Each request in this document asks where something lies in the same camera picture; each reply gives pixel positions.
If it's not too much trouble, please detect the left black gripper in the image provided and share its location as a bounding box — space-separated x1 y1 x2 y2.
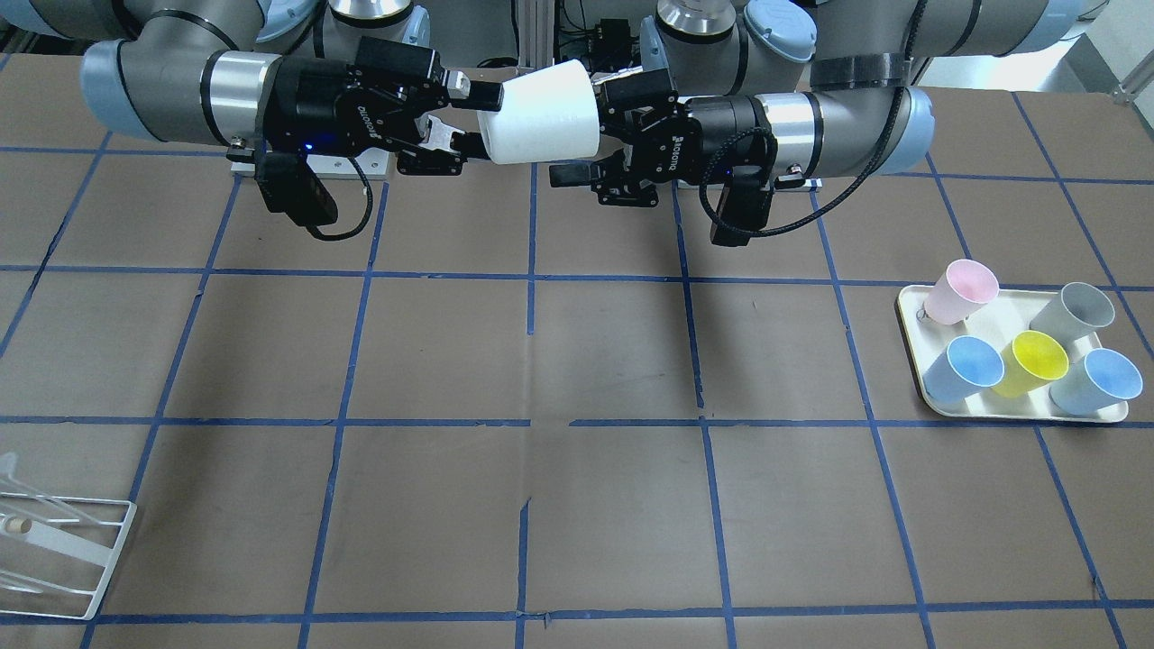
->
550 69 779 208

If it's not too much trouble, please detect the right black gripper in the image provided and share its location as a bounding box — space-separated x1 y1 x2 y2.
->
263 38 504 174

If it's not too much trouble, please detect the cream plastic cup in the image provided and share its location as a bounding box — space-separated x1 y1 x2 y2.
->
478 60 600 165

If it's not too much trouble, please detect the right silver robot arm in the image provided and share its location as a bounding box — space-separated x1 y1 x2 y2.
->
3 1 502 174

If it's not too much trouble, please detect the pink plastic cup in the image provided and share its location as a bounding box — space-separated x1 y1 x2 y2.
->
922 259 1001 325

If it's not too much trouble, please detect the light blue cup near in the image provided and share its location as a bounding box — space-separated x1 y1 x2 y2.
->
922 335 1005 403

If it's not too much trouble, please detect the light blue cup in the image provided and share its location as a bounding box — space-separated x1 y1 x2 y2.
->
922 335 1005 403
1049 348 1142 416

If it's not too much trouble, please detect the yellow plastic cup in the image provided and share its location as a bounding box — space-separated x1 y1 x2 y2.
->
992 330 1070 398

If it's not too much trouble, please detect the grey plastic cup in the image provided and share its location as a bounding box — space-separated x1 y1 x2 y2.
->
1028 282 1116 344

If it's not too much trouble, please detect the light blue cup far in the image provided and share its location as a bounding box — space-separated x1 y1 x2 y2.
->
1049 348 1142 416

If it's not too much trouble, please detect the white plastic tray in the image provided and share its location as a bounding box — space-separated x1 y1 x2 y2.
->
896 285 1130 425

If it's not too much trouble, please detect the white wire cup rack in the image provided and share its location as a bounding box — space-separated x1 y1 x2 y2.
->
1 452 137 621

